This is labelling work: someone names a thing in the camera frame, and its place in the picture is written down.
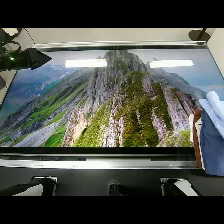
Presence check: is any pale blue garment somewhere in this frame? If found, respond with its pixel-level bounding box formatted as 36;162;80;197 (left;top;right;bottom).
197;90;224;138

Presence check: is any white garment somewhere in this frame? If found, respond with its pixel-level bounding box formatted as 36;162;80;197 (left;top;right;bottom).
188;113;203;145

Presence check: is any brown garment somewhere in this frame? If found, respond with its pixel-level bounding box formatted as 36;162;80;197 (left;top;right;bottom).
192;106;205;170

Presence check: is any dark blue garment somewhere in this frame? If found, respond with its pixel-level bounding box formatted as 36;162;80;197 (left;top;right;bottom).
199;110;224;177

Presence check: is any silver frame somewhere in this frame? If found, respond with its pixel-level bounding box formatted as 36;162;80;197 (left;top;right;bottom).
0;39;224;197

